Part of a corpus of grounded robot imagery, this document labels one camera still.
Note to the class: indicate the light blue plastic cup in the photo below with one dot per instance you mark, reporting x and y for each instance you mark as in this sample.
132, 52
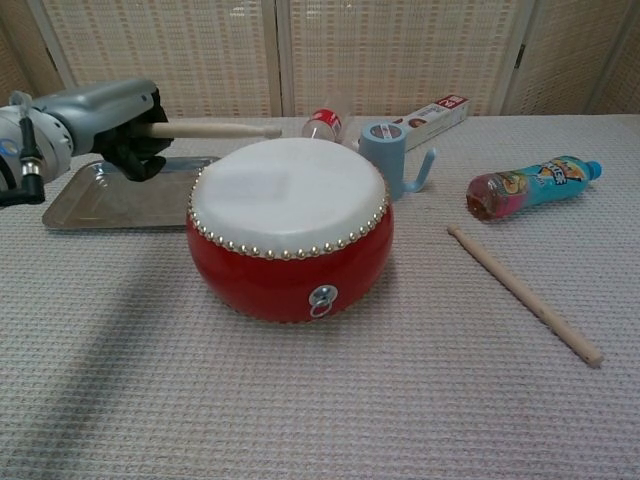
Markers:
385, 150

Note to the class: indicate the clear bottle red label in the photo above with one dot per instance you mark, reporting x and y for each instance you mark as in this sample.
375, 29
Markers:
325, 122

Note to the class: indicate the woven folding screen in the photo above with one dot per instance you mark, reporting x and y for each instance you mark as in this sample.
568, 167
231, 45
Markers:
200, 45

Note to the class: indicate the long white wrap box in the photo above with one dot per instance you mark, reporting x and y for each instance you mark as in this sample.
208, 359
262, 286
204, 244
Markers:
435, 122

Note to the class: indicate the rectangular metal tray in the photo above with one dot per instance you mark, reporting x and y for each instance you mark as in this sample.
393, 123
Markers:
100, 200

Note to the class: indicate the white woven tablecloth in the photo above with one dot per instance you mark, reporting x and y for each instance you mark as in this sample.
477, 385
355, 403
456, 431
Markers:
320, 400

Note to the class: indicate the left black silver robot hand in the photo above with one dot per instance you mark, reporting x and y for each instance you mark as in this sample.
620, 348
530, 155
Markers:
110, 112

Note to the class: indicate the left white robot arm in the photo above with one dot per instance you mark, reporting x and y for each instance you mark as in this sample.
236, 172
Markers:
35, 145

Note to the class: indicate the wooden drumstick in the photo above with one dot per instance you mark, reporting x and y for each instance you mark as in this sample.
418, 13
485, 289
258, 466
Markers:
520, 292
215, 130

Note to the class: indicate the red drum white skin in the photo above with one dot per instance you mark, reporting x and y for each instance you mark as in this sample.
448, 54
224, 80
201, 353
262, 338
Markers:
285, 210

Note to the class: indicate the tea bottle blue cap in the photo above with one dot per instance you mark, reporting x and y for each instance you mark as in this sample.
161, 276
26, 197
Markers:
530, 187

